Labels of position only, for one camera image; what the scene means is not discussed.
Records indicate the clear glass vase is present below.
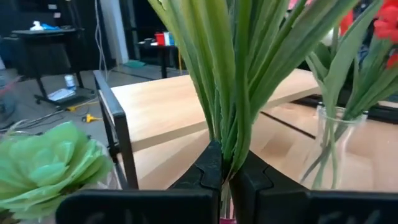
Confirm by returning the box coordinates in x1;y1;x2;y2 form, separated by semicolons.
299;103;369;191

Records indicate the blue and white box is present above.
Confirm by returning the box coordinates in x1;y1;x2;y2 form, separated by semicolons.
164;30;177;47

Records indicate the succulent in patterned white pot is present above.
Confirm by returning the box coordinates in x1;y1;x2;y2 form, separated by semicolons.
0;120;114;224

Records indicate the black side table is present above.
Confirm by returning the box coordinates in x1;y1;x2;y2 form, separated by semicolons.
10;27;86;107

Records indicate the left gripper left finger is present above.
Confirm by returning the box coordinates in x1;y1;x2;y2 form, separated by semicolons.
55;139;223;224

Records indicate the white bottle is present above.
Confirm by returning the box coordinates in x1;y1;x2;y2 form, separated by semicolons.
63;73;77;92

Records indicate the wooden shelf with black legs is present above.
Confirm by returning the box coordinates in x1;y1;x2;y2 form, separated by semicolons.
93;68;323;191

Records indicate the white and blue cloth pile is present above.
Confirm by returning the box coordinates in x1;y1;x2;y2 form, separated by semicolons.
29;19;60;32

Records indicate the red box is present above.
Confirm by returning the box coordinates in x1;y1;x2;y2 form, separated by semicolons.
154;32;166;47

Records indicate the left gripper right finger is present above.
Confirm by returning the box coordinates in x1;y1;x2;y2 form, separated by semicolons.
229;151;398;224

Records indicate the pink artificial flower bunch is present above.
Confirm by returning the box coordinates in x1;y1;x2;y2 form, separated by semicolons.
147;0;362;219

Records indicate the yellow floor cable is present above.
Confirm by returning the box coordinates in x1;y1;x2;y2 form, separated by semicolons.
65;102;104;124

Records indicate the pink artificial tulip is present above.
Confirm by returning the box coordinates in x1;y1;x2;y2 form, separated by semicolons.
287;0;313;11

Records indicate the white artificial tulip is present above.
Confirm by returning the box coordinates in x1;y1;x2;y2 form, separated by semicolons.
321;26;340;48

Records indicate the red artificial flower bunch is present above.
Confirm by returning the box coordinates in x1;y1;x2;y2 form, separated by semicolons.
305;0;398;188

